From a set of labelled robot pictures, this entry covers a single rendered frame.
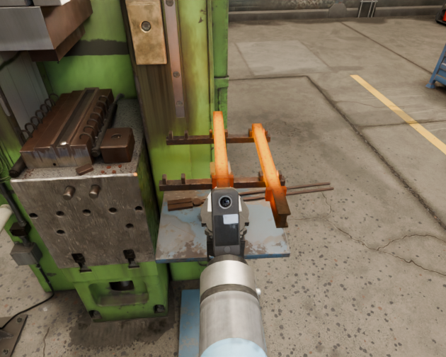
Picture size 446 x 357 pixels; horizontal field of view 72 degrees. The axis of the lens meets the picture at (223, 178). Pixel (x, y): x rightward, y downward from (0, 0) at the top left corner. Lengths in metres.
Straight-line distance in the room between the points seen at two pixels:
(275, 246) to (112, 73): 0.96
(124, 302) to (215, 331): 1.18
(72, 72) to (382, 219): 1.98
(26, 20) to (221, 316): 0.78
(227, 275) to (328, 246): 1.57
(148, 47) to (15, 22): 0.32
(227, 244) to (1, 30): 0.73
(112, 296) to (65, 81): 0.98
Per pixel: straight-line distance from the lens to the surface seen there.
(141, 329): 1.70
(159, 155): 1.18
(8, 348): 1.89
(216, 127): 0.88
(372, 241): 2.15
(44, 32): 0.92
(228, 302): 0.46
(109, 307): 1.64
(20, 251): 1.64
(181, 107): 1.08
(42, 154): 1.10
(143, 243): 1.22
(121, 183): 1.02
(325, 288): 1.84
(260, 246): 0.96
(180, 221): 1.02
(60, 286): 1.91
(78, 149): 1.05
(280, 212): 0.66
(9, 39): 0.96
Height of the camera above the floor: 1.51
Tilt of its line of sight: 39 degrees down
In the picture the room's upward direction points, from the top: straight up
